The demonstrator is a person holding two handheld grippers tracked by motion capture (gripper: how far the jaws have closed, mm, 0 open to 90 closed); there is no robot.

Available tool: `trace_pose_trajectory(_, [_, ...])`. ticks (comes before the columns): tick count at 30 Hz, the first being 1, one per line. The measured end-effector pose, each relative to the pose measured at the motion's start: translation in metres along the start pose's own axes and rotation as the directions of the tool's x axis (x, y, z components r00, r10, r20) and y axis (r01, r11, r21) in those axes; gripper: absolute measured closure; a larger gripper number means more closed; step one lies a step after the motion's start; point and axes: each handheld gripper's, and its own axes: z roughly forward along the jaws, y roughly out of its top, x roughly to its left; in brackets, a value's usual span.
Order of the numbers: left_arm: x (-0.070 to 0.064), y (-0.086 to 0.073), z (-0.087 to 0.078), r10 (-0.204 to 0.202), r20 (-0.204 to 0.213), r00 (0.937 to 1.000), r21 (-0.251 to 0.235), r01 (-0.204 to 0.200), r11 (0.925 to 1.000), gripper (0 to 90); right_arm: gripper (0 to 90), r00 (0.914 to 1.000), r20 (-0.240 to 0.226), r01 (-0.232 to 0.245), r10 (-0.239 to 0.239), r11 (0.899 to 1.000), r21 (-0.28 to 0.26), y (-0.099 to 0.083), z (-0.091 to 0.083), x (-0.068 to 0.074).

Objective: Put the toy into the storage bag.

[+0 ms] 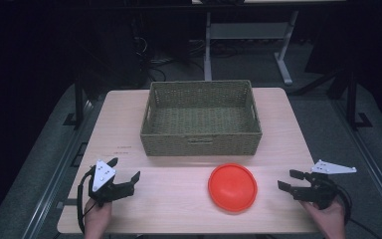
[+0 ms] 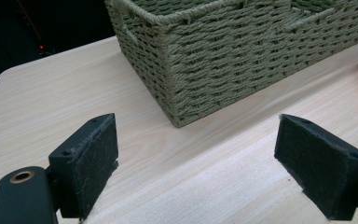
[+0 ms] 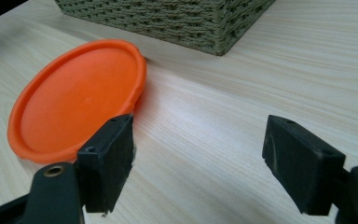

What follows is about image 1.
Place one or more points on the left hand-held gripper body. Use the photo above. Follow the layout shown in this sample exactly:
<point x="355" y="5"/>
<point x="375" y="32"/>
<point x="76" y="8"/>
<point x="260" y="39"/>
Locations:
<point x="112" y="191"/>

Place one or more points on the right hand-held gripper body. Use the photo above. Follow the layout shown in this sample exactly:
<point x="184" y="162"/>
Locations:
<point x="318" y="192"/>

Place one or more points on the red round flying disc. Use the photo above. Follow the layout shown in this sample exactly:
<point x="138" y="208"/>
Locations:
<point x="232" y="187"/>

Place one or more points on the green woven basket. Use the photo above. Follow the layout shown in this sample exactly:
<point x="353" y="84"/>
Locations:
<point x="199" y="144"/>

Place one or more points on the person's right hand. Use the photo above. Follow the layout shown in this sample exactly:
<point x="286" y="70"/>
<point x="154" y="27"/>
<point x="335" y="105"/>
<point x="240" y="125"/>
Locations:
<point x="331" y="222"/>

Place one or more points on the person's left hand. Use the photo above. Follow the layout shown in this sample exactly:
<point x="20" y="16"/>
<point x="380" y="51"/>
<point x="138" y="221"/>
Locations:
<point x="96" y="220"/>

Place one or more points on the black metal stand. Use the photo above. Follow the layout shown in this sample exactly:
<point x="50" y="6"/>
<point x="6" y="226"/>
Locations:
<point x="352" y="99"/>
<point x="78" y="99"/>

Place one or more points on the metal floor rail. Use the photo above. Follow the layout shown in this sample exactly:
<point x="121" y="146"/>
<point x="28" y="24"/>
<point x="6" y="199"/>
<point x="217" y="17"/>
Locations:
<point x="51" y="189"/>
<point x="374" y="172"/>

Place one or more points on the white metal desk frame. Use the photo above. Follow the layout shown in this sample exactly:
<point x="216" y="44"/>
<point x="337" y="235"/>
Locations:
<point x="245" y="31"/>

